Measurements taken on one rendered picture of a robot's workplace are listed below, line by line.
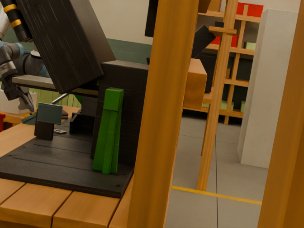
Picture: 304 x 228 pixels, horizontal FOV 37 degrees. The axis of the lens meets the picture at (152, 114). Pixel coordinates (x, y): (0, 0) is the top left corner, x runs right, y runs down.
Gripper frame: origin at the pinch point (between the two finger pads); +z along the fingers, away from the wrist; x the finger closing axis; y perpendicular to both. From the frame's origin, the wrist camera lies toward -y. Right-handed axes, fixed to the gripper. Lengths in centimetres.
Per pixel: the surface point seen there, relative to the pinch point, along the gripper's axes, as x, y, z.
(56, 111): 33.7, -21.1, 5.9
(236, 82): -637, -121, 99
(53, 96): -68, 11, -4
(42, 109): 33.7, -16.5, 2.6
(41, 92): -69, 17, -10
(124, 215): 91, -44, 38
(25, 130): 24.4, -2.3, 7.0
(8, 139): 41.9, -2.4, 7.1
